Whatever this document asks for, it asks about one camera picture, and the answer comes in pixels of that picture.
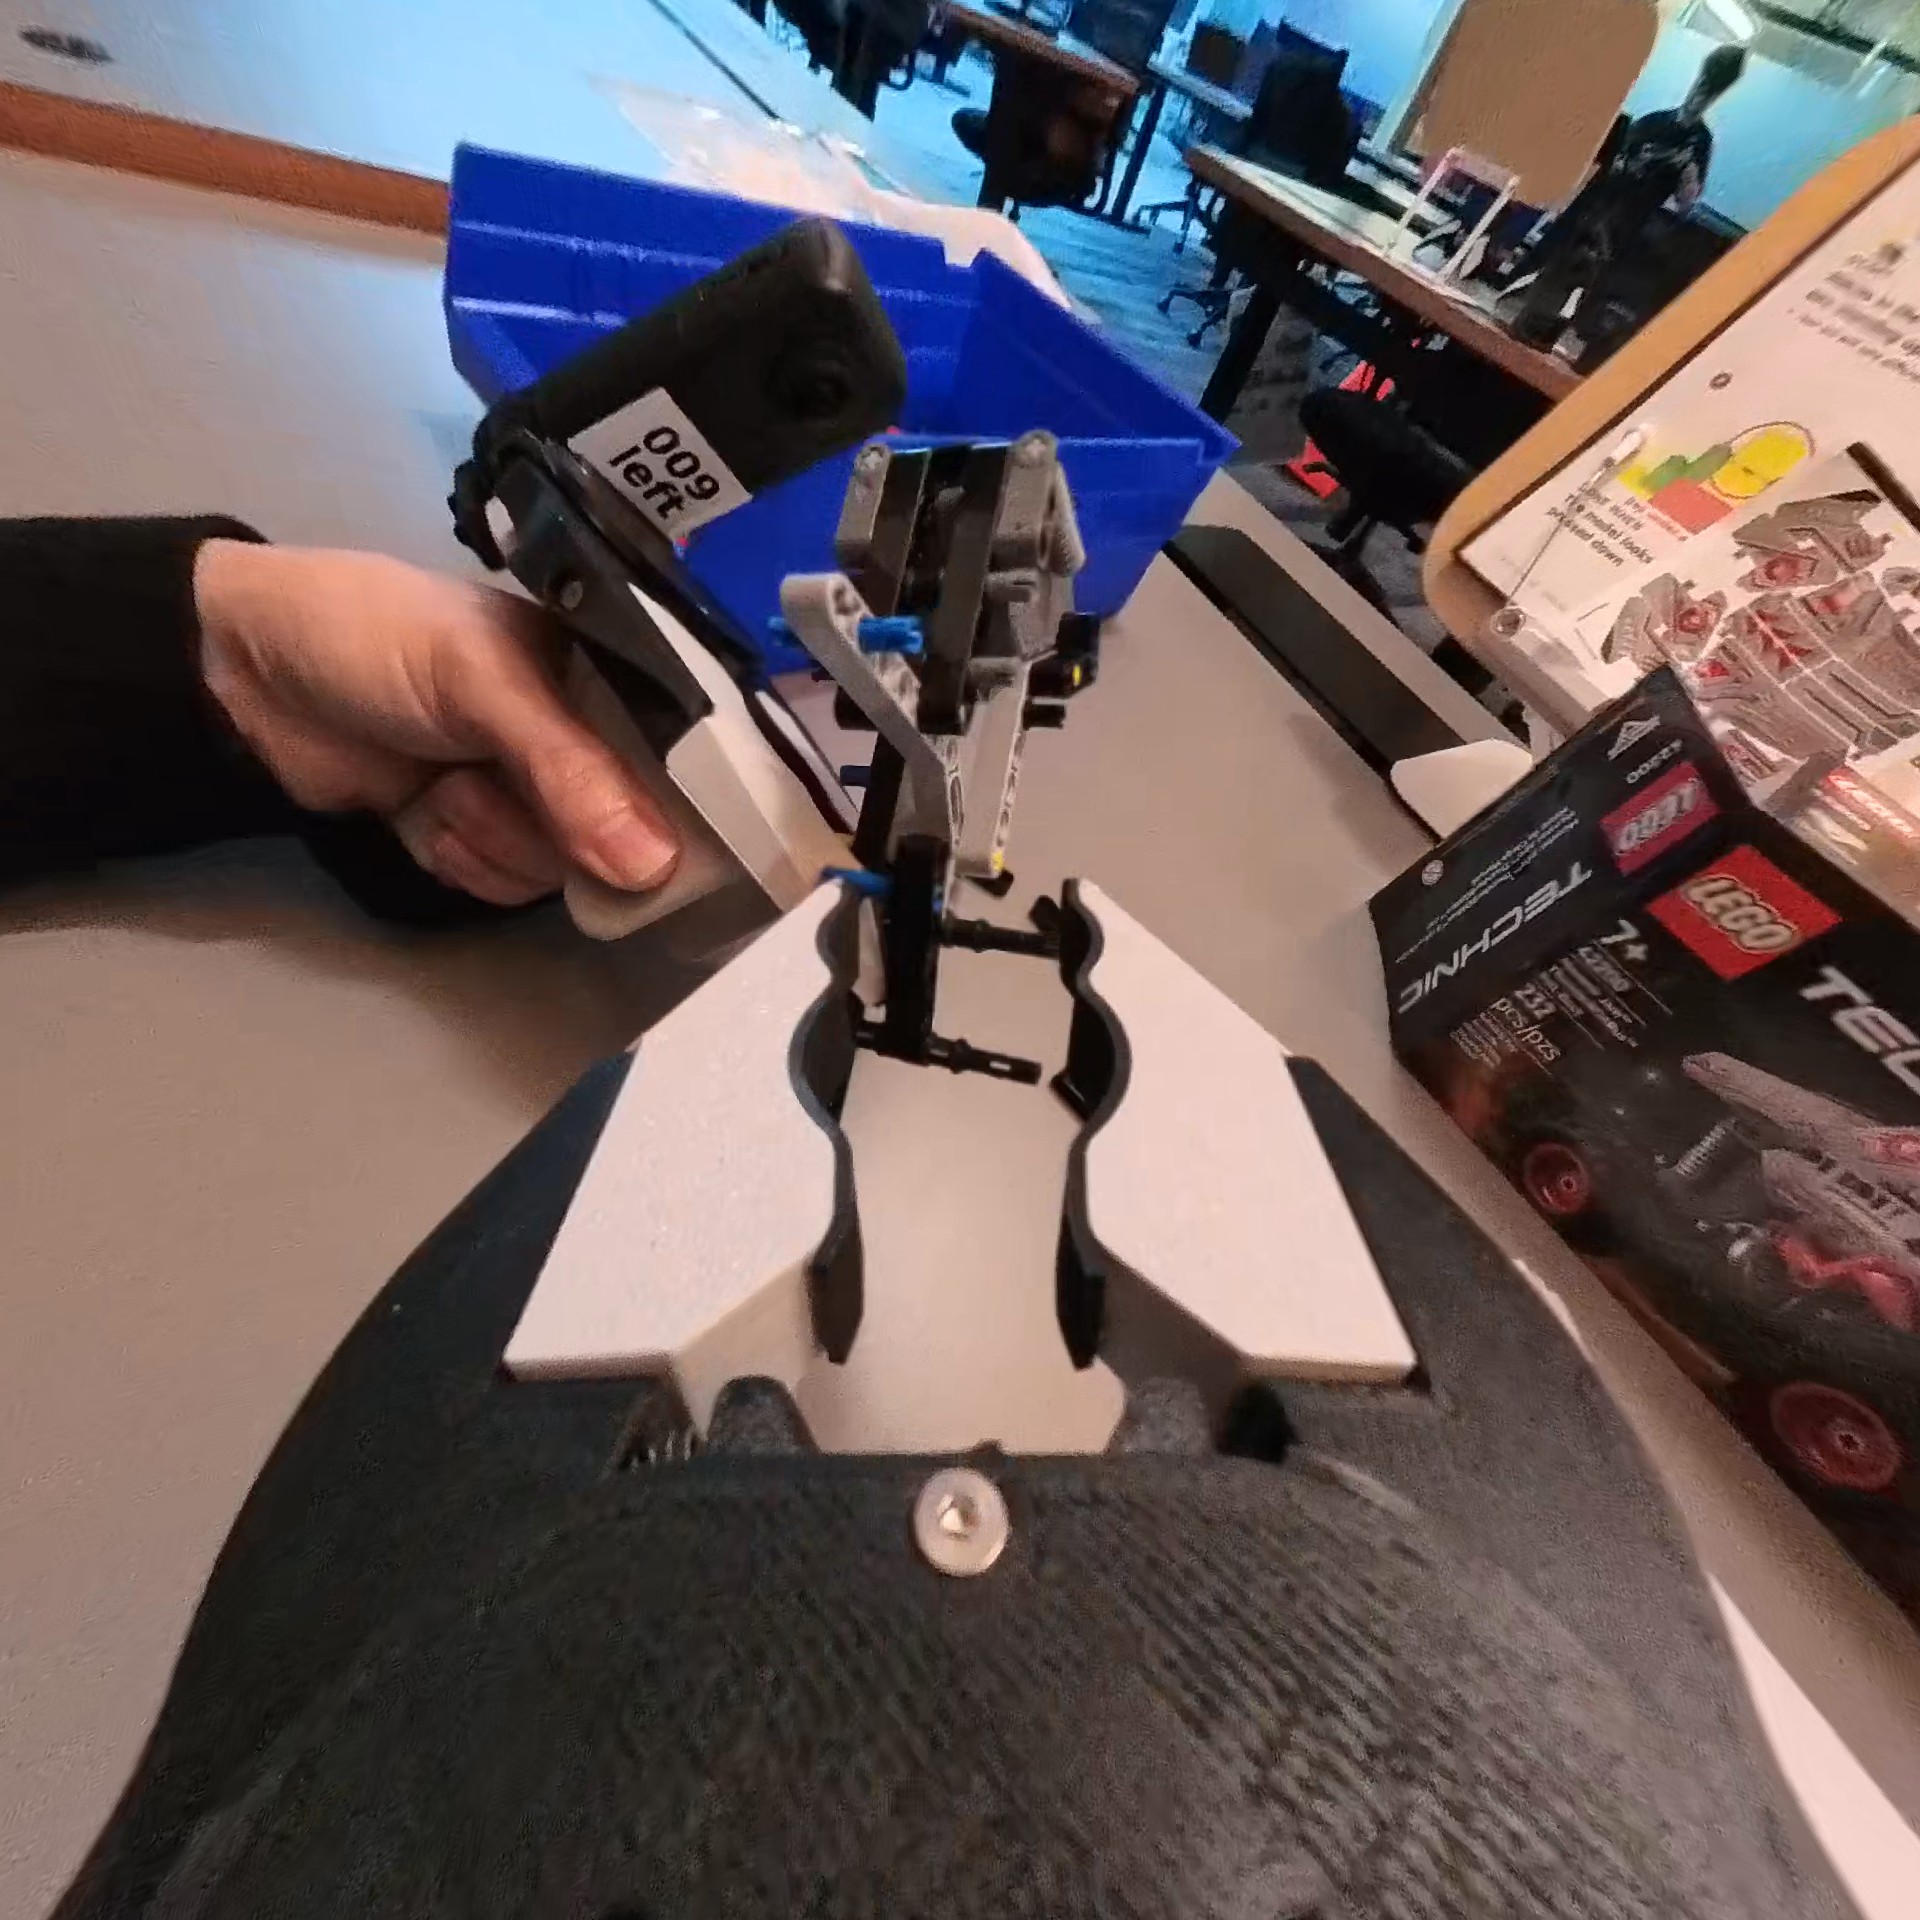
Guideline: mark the grey desk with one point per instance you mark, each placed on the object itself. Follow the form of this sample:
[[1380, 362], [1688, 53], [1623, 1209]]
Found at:
[[225, 1171]]

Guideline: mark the black office chair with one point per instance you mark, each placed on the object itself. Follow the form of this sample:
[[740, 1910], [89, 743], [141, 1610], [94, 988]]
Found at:
[[1388, 451]]

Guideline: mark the wooden framed instruction board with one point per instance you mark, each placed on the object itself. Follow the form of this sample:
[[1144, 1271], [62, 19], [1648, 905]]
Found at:
[[1785, 494]]

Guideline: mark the blue plastic bin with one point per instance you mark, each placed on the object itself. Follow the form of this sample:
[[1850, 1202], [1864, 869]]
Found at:
[[1050, 389]]

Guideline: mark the wooden office table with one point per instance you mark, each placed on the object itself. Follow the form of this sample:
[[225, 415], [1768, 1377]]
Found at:
[[1050, 76], [1381, 255]]

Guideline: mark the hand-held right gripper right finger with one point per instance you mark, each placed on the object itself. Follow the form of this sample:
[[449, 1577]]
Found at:
[[1214, 1202]]

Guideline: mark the black toy set box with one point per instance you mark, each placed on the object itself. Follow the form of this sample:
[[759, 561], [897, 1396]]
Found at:
[[1694, 1050]]

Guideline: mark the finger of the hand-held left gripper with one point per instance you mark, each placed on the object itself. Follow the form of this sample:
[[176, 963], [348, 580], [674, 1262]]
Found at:
[[734, 751]]

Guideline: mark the toy brick vehicle frame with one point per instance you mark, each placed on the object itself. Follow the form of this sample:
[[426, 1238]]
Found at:
[[944, 675]]

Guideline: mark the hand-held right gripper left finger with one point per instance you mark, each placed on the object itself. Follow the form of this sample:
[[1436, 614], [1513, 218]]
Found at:
[[674, 1202]]

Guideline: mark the person's left hand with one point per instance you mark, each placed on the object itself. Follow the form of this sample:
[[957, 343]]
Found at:
[[405, 706]]

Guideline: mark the person's left forearm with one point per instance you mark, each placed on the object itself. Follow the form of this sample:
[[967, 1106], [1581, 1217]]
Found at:
[[105, 706]]

